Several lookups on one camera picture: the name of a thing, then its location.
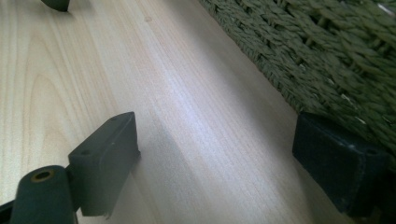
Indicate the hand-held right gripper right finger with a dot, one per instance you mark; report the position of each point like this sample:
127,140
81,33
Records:
336,165

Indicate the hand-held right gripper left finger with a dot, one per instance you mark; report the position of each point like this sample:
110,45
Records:
102,161

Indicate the green woven basket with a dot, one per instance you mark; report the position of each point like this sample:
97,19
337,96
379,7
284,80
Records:
311,46

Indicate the dark rounded object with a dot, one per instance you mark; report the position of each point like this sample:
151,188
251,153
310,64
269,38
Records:
57,4

